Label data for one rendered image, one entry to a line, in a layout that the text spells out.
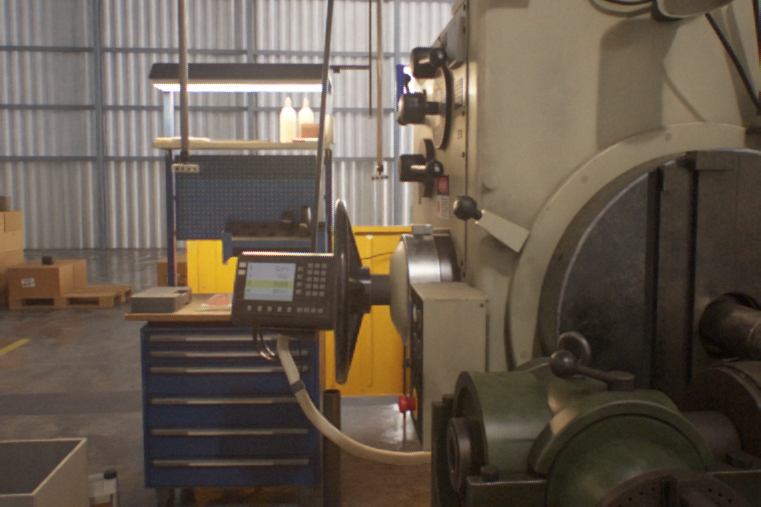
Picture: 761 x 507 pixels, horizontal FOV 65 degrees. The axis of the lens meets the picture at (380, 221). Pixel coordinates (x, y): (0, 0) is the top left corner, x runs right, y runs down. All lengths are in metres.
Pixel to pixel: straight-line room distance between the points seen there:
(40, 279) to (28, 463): 5.73
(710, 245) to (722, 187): 0.09
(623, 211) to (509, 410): 0.43
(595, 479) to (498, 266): 0.49
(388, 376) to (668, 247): 3.13
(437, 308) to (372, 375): 3.07
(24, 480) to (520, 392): 2.30
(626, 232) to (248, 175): 2.42
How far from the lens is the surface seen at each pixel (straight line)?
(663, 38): 1.18
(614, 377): 0.74
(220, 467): 2.99
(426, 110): 1.31
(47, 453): 2.71
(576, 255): 0.98
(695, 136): 1.16
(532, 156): 1.06
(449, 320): 0.95
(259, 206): 3.17
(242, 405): 2.86
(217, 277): 3.89
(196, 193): 3.24
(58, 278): 8.27
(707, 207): 1.06
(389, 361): 3.98
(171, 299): 2.82
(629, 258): 1.02
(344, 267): 1.07
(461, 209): 0.97
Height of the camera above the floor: 1.52
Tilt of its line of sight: 4 degrees down
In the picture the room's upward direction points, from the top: straight up
